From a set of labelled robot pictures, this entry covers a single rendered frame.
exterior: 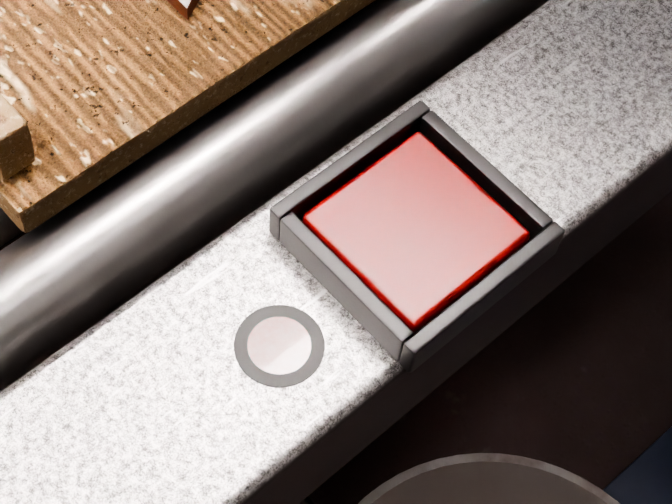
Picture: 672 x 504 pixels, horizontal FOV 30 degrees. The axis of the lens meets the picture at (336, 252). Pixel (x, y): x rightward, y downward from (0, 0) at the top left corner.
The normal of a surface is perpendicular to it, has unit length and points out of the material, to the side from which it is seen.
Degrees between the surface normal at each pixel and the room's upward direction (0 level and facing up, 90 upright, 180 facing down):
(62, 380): 0
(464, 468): 87
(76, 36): 0
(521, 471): 87
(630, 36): 0
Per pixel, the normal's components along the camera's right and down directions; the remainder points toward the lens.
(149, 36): 0.06, -0.50
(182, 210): 0.48, 0.06
